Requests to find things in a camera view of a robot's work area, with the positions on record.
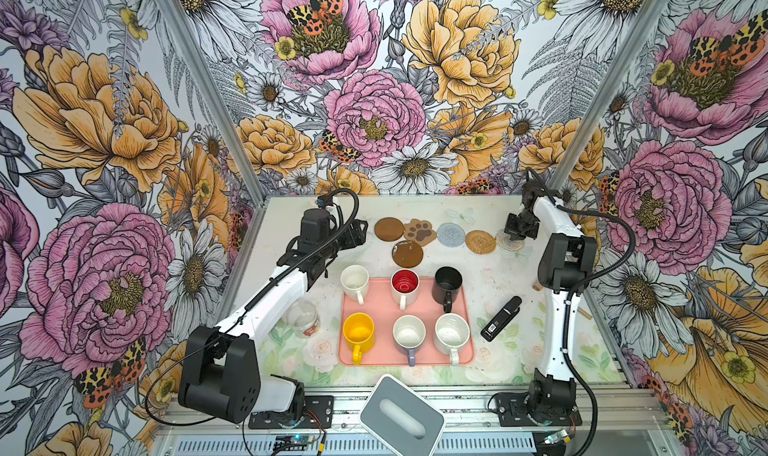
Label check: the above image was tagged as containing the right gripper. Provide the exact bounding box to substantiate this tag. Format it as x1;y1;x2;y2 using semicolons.
505;209;541;241

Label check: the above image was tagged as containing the dark brown round coaster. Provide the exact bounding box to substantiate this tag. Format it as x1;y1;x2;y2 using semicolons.
374;217;405;242

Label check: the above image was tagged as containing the rattan woven round coaster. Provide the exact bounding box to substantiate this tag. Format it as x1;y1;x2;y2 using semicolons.
465;230;497;255

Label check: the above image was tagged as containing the glossy brown round coaster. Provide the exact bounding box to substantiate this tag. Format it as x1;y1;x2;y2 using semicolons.
391;240;424;269

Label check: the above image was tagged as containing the paw shaped cork coaster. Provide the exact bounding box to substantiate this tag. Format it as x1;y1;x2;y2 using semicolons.
403;219;437;247

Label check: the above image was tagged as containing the grey woven round coaster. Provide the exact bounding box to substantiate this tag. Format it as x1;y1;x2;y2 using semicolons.
436;223;466;248

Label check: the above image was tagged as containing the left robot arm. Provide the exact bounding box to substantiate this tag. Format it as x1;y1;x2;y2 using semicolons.
178;208;368;423

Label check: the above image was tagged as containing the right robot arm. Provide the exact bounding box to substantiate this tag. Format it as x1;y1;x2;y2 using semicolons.
504;173;636;425

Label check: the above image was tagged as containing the white mug off tray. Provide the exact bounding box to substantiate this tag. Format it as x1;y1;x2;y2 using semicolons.
340;265;370;305

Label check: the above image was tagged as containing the red inside white mug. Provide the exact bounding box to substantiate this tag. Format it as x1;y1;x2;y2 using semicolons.
390;269;420;311

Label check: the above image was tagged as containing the glass jar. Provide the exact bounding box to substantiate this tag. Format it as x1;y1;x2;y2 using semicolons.
284;300;319;338

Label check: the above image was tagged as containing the yellow mug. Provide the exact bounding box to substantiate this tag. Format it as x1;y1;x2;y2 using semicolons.
342;312;376;365

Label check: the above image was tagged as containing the black mug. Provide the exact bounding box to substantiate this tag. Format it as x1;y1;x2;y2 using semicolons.
431;266;463;313

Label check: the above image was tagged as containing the pink tray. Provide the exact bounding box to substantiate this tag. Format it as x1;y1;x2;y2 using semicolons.
338;278;451;367

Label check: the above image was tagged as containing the white mug on tray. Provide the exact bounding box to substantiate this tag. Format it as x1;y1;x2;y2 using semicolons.
433;313;471;366

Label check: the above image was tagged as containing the grey white box device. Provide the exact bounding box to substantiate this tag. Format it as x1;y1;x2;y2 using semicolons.
359;374;445;456

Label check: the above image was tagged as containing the right small circuit board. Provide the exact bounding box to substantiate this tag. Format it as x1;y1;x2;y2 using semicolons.
542;429;571;445

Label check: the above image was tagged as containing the green circuit board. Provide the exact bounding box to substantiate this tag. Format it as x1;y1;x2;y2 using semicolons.
272;435;314;455

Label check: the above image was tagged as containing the purple handled white mug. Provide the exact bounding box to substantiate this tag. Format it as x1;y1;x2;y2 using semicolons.
392;315;427;367

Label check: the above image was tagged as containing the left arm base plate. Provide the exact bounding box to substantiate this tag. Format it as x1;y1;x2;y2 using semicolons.
247;395;334;430

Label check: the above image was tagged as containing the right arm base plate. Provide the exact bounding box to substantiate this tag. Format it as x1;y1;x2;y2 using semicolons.
489;392;583;428

